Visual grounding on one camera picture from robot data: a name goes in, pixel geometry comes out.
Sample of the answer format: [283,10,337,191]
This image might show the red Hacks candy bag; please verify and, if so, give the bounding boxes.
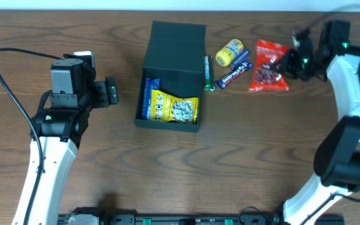
[249,39,289,92]

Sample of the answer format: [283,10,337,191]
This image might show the blue cookie roll pack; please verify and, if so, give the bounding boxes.
[141,77,160,120]

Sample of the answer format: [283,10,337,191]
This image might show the yellow Hacks candy bag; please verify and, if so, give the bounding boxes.
[150,89,199,124]

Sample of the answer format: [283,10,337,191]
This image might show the black fabric storage box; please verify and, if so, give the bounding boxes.
[134,21,206,133]

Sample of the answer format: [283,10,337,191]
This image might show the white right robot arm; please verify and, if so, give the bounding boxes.
[269,20,360,224]

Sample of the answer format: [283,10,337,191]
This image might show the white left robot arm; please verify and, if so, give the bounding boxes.
[12,51,119,224]

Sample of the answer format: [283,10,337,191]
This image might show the purple Dairy Milk chocolate bar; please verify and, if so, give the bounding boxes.
[215,60,253,89]

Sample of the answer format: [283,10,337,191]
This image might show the small blue candy stick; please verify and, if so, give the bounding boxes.
[229,49,250,70]

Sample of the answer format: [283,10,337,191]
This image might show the yellow Mentos candy tub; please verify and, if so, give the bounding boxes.
[215,39,244,66]

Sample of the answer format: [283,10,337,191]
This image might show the green wrapped snack bar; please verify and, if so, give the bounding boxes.
[204,55,216,91]

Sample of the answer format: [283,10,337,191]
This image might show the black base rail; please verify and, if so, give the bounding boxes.
[56,206,346,225]

